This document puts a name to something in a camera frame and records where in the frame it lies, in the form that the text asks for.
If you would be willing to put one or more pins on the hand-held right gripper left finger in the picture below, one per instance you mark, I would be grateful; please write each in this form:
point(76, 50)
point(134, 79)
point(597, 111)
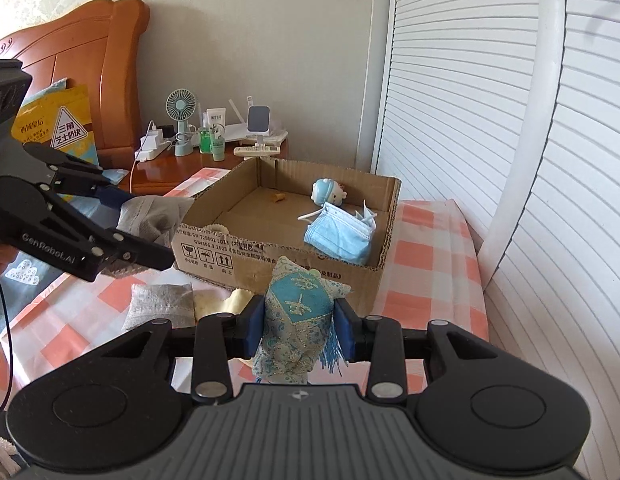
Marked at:
point(250, 330)

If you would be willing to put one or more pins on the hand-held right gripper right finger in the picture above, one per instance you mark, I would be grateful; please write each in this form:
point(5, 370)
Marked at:
point(347, 332)

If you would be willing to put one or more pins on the white louvred closet door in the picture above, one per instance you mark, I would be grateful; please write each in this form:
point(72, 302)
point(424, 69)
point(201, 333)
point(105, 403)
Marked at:
point(440, 85)

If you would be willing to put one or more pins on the yellow blue snack bag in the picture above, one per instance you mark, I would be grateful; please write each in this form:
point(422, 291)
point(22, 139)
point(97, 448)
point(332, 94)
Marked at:
point(75, 120)

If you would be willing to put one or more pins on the white charger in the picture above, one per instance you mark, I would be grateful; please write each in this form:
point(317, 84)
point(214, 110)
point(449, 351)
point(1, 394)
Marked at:
point(152, 139)

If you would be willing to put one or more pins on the cardboard box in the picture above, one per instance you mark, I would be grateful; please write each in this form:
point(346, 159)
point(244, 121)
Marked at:
point(250, 210)

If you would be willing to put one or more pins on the green desk fan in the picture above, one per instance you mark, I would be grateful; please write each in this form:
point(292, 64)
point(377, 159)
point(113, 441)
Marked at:
point(179, 105)

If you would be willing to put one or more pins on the round blue plush toy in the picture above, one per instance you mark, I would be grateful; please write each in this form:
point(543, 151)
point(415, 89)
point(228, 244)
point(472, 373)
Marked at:
point(324, 192)

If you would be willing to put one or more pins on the black power adapter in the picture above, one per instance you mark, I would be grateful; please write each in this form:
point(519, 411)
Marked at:
point(166, 132)

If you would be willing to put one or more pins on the blue face mask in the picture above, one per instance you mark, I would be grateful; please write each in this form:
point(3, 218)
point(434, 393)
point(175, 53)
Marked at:
point(340, 235)

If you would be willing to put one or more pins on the green tube bottle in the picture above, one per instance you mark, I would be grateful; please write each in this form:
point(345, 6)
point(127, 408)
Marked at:
point(218, 145)

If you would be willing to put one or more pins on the small orange rubber piece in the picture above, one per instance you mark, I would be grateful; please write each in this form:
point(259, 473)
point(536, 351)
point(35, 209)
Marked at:
point(278, 196)

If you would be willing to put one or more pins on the green pump bottle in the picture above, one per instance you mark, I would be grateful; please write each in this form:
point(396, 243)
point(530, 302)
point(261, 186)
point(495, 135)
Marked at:
point(205, 137)

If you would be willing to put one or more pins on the cream yellow cloth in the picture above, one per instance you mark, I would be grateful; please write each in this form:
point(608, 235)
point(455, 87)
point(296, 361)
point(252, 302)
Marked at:
point(215, 302)

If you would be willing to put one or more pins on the pink white checkered tablecloth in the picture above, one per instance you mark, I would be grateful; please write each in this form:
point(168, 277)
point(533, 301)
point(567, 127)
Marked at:
point(430, 260)

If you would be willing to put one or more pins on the blue embroidered tasselled sachet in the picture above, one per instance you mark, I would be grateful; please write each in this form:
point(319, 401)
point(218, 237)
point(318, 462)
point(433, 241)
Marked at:
point(300, 310)

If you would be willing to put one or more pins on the white power strip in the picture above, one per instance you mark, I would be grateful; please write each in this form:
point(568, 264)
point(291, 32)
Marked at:
point(152, 154)

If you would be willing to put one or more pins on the wooden nightstand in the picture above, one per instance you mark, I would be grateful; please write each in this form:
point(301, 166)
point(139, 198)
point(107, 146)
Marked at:
point(155, 175)

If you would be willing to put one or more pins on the grey fabric sachet bag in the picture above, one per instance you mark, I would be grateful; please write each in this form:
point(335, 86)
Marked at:
point(160, 305)
point(155, 215)

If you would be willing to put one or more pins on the white cosmetic tube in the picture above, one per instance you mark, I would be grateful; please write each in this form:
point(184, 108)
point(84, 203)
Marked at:
point(216, 116)

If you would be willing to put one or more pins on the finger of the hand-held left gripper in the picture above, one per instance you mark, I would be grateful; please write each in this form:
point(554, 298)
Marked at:
point(115, 196)
point(135, 252)

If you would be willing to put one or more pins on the phone on white stand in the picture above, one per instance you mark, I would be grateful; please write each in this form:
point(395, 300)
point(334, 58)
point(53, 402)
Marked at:
point(259, 119)

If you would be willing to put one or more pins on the wooden headboard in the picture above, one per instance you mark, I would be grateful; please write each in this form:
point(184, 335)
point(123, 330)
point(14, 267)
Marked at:
point(115, 60)

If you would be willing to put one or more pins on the white remote control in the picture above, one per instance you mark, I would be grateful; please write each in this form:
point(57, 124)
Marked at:
point(257, 150)

